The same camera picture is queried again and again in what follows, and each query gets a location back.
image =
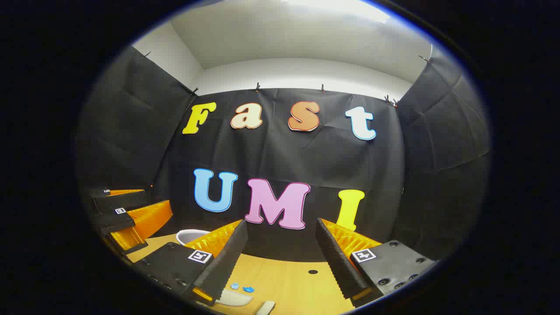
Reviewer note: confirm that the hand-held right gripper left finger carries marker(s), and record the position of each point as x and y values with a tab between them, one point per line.
227	258

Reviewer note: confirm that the wooden desktop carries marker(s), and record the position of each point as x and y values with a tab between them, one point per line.
284	280

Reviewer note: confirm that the grey dustpan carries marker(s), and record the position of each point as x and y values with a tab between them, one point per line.
234	298

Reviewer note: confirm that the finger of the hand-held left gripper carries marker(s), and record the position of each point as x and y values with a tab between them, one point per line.
118	221
122	203

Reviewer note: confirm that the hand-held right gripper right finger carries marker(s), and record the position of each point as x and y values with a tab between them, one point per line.
334	258

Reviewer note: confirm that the white garbage bin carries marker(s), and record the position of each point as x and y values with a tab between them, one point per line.
186	234

